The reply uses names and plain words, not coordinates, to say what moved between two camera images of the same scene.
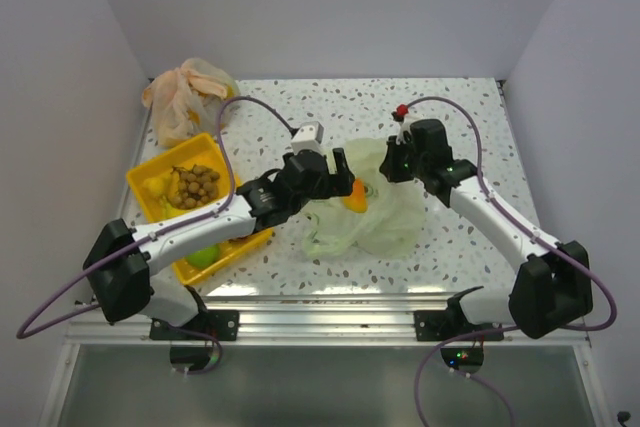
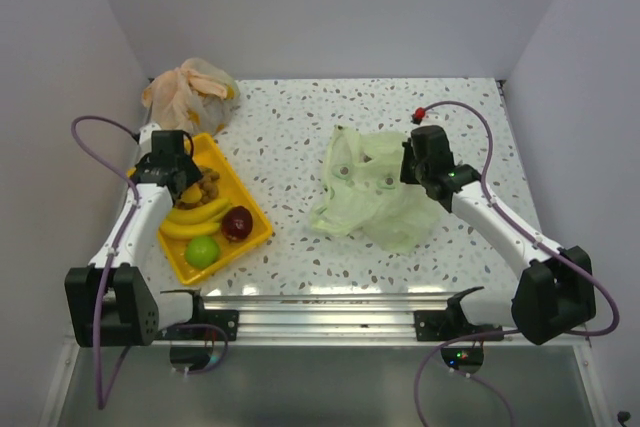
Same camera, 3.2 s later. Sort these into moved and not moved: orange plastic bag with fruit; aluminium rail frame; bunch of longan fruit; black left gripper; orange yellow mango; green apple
Moved: black left gripper; orange yellow mango
Not moved: bunch of longan fruit; aluminium rail frame; green apple; orange plastic bag with fruit
